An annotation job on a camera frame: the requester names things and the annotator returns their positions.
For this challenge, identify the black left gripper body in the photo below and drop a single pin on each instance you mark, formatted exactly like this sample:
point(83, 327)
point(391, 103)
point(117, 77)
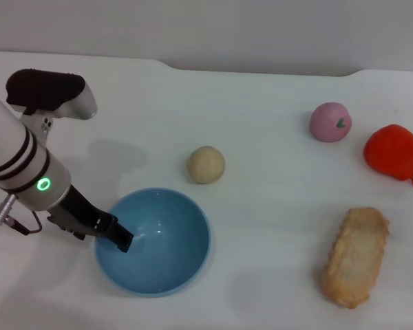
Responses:
point(79, 213)

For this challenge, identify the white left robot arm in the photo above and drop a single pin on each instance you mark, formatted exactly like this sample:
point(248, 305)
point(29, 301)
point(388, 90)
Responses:
point(17, 154)

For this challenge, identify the round beige bun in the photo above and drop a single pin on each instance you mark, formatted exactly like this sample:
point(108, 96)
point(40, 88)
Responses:
point(206, 165)

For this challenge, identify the red bell pepper toy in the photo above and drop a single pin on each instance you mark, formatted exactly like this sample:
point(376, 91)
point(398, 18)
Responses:
point(392, 151)

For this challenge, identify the beige toast bread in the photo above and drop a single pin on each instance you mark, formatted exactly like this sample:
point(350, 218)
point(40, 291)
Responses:
point(356, 258)

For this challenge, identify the blue ceramic bowl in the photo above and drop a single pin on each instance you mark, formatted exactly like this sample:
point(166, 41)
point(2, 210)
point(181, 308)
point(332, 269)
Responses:
point(165, 254)

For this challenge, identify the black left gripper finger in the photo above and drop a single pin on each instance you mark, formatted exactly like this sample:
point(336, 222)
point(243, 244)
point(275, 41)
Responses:
point(122, 237)

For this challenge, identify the black grey left wrist camera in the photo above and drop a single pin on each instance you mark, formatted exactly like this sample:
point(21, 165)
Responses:
point(44, 91)

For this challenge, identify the pink peach toy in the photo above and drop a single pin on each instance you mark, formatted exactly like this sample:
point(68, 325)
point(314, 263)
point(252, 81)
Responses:
point(328, 122)

